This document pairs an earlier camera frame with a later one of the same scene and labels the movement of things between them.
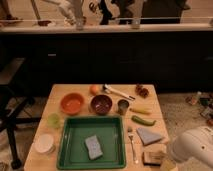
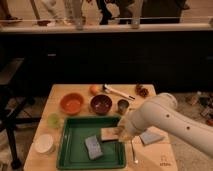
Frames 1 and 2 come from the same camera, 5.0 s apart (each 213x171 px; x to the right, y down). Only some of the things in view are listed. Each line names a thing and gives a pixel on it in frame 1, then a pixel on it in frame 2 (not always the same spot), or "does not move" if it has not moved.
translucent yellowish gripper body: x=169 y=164 to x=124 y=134
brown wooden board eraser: x=153 y=158 to x=109 y=134
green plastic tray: x=91 y=142 does not move
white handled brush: x=106 y=89 does not move
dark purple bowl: x=101 y=104 does not move
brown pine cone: x=143 y=92 does not move
